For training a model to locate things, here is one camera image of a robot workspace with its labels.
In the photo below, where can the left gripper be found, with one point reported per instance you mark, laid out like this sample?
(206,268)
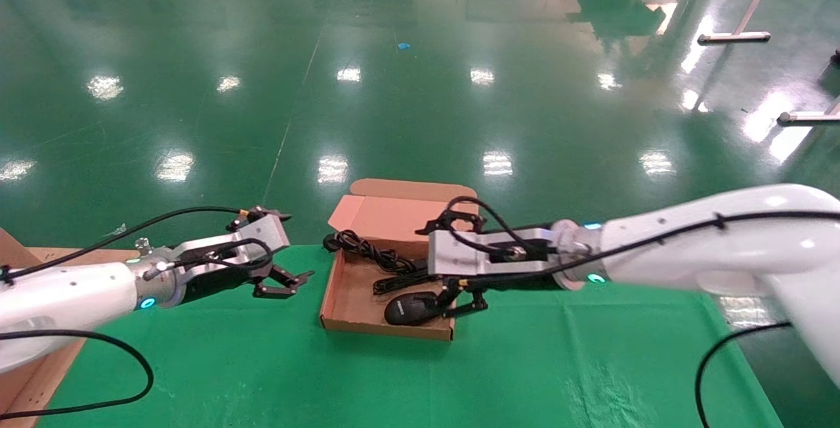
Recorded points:
(262,237)

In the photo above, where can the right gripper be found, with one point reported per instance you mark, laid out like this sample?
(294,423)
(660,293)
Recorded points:
(472,254)

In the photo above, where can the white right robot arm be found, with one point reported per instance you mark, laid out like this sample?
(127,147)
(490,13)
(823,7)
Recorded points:
(722,251)

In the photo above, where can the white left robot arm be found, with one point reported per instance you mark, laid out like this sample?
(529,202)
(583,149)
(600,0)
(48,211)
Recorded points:
(65,297)

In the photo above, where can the open brown cardboard mailer box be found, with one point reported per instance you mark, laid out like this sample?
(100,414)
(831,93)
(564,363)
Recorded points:
(354,310)

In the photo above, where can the green table cloth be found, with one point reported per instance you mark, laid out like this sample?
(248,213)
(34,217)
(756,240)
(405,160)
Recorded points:
(394,382)

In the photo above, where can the clear tape scrap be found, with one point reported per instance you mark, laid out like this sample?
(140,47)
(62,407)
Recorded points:
(117,231)

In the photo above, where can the large brown cardboard carton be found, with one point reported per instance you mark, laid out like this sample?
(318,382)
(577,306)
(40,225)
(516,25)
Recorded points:
(20,382)

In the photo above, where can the white table leg with foot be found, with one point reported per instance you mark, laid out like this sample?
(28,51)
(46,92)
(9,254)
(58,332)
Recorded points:
(732,37)

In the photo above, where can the white table foot bar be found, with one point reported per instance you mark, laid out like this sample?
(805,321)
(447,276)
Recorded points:
(807,117)

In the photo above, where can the black caster wheel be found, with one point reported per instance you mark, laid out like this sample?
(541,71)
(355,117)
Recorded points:
(836,58)

